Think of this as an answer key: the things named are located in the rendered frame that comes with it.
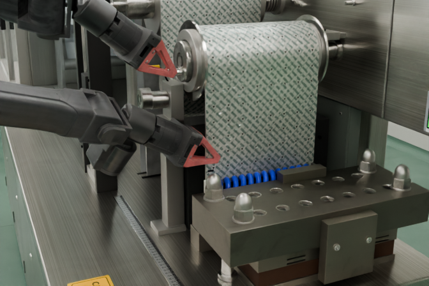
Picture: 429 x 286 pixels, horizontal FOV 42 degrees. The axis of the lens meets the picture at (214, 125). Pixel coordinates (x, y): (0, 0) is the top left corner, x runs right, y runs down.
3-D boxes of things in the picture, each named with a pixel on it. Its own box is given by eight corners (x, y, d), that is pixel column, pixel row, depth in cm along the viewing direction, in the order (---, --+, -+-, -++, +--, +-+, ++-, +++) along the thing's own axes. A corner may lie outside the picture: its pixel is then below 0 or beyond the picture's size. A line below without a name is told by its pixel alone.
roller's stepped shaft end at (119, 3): (94, 12, 120) (94, -3, 119) (122, 11, 122) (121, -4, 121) (98, 13, 117) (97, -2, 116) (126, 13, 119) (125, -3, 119)
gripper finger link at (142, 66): (168, 93, 98) (127, 63, 94) (154, 84, 104) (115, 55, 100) (191, 62, 99) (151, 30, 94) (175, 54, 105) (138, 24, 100)
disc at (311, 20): (285, 80, 121) (288, 11, 117) (287, 80, 121) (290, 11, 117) (324, 96, 108) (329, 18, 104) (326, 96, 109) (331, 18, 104)
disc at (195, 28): (176, 90, 112) (175, 16, 107) (179, 90, 112) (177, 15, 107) (205, 109, 99) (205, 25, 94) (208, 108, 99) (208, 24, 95)
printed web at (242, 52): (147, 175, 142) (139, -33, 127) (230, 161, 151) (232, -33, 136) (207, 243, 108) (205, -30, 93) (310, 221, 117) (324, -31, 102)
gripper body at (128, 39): (138, 69, 92) (102, 43, 89) (120, 57, 101) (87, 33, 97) (161, 37, 93) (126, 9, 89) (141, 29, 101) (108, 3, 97)
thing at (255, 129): (205, 187, 105) (205, 91, 99) (311, 169, 114) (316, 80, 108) (205, 188, 104) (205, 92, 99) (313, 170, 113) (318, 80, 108)
